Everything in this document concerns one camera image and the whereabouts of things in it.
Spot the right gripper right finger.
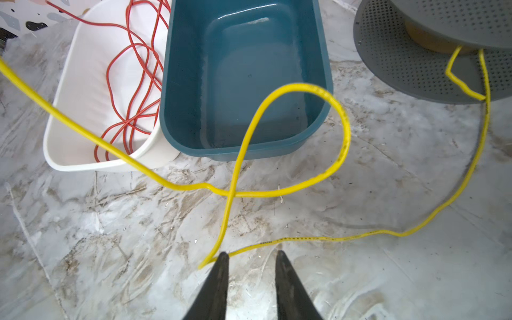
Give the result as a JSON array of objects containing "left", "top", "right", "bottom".
[{"left": 275, "top": 250, "right": 323, "bottom": 320}]

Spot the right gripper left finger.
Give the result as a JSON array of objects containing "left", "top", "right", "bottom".
[{"left": 183, "top": 252, "right": 229, "bottom": 320}]

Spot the yellow cable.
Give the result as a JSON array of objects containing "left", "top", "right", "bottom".
[{"left": 0, "top": 47, "right": 492, "bottom": 271}]

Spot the grey cable spool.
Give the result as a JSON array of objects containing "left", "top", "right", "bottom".
[{"left": 353, "top": 0, "right": 511, "bottom": 104}]

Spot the teal plastic bin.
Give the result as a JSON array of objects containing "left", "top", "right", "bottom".
[{"left": 159, "top": 1, "right": 333, "bottom": 161}]

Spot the white plastic bin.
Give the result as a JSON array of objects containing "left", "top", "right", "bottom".
[{"left": 53, "top": 1, "right": 179, "bottom": 169}]

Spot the red cable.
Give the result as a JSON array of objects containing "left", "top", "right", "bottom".
[{"left": 45, "top": 0, "right": 172, "bottom": 163}]

